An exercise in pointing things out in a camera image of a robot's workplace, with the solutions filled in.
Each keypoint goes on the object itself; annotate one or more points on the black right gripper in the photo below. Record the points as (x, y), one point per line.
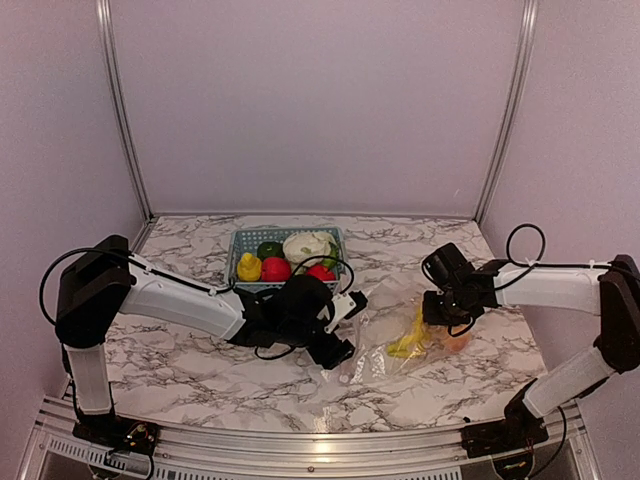
(431, 316)

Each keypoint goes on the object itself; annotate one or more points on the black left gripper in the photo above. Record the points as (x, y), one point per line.
(334, 353)

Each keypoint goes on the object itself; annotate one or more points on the clear zip top bag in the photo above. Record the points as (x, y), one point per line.
(392, 340)

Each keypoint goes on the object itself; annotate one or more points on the yellow fake banana bunch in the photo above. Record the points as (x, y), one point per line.
(413, 344)

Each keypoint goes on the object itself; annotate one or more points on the green fake pear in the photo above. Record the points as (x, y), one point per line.
(331, 259)

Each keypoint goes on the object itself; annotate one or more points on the red fake apple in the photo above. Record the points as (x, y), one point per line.
(275, 270)

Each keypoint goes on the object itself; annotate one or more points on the white fake cauliflower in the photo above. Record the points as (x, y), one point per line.
(309, 247)

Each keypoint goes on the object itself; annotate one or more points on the light blue plastic basket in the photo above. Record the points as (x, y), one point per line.
(248, 240)

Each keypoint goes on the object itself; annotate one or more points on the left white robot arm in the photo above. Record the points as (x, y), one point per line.
(108, 279)

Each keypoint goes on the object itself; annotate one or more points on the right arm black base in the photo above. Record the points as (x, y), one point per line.
(518, 429)

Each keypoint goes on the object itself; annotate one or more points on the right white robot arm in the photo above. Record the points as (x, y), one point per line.
(585, 316)

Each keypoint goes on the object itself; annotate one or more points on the orange fake peach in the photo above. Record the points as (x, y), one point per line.
(456, 343)

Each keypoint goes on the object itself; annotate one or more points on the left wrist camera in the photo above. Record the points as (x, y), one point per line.
(342, 306)

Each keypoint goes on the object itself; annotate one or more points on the front aluminium table rail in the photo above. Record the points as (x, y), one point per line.
(189, 452)

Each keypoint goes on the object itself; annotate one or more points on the right aluminium frame post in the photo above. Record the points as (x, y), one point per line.
(515, 91)

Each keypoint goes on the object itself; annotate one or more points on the aluminium frame post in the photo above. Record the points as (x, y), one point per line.
(108, 40)
(515, 91)

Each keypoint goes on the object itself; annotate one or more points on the left aluminium frame post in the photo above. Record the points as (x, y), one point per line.
(108, 40)

